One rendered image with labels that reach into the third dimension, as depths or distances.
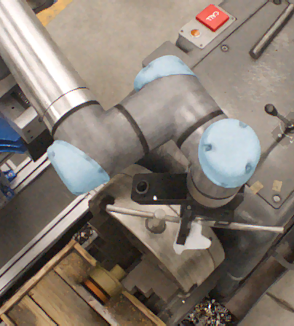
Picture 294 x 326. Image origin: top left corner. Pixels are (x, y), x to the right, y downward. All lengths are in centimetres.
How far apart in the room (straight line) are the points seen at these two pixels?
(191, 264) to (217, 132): 53
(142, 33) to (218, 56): 162
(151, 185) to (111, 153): 19
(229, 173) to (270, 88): 61
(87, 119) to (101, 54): 212
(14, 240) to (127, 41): 120
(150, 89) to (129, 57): 207
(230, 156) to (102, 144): 15
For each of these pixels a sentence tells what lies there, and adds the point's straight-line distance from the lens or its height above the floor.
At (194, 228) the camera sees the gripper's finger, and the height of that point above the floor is 143.
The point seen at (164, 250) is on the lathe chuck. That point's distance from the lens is 111.
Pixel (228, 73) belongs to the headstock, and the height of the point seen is 126.
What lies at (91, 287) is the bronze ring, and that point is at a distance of 121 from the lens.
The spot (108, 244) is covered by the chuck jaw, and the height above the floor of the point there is 116.
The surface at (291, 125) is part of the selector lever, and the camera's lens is 118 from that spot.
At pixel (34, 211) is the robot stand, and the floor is 21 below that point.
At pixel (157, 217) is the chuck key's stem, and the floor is 132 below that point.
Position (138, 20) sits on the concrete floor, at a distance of 292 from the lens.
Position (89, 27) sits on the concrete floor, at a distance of 291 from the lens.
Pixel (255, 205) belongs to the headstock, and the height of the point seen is 125.
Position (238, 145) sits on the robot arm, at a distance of 66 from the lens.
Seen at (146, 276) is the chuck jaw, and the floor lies 111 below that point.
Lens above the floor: 230
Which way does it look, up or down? 67 degrees down
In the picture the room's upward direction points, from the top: 3 degrees counter-clockwise
